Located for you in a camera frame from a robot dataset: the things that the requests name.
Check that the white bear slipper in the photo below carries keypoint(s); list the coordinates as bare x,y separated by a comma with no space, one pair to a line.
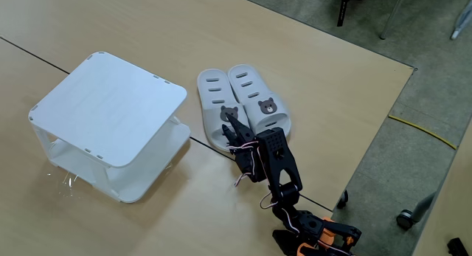
258,97
215,101

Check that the white plastic box shelf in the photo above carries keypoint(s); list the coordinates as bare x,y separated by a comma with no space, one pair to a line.
110,108

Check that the black caster wheel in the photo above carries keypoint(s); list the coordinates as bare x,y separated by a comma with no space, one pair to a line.
343,199

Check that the black chair leg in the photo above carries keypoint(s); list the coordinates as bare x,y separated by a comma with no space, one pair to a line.
342,10

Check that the grey caster wheel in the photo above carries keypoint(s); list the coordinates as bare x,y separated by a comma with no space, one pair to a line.
405,219

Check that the grey table leg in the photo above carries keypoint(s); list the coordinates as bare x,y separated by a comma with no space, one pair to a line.
424,208

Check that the metal chair leg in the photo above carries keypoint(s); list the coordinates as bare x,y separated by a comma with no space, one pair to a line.
392,14

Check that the small black object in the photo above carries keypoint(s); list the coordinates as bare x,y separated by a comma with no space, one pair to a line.
457,246

